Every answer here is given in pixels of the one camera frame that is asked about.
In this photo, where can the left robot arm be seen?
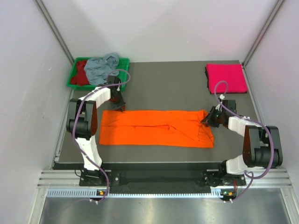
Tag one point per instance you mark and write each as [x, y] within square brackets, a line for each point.
[82, 124]

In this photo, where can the green plastic bin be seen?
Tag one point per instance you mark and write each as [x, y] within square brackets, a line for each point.
[123, 64]

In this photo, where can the aluminium corner post left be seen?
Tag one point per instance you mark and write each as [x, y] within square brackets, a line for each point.
[50, 22]

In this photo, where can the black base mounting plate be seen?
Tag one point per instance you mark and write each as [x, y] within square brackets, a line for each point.
[203, 174]

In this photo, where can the dark red t shirt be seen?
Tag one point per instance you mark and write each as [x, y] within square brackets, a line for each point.
[80, 77]

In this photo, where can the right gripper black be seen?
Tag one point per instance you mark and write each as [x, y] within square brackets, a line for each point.
[208, 120]

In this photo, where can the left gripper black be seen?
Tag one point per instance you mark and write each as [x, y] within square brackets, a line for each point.
[121, 104]

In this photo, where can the folded pink t shirt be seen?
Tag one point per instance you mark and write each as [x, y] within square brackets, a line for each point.
[226, 78]

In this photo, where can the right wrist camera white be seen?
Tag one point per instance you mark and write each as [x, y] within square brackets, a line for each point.
[220, 101]

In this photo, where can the aluminium corner post right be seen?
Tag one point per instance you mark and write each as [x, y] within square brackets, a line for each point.
[267, 24]

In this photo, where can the orange t shirt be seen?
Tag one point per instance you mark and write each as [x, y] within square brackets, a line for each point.
[164, 128]

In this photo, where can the aluminium corner post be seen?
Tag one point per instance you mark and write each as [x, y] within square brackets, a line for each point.
[50, 22]
[267, 24]

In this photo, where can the aluminium front rail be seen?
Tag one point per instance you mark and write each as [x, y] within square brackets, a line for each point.
[276, 178]

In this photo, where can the slotted cable duct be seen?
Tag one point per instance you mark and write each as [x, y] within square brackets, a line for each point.
[97, 193]

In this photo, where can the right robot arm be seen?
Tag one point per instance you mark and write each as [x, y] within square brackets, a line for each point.
[261, 146]

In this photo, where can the grey-blue t shirt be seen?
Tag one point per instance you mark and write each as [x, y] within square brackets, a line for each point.
[97, 69]

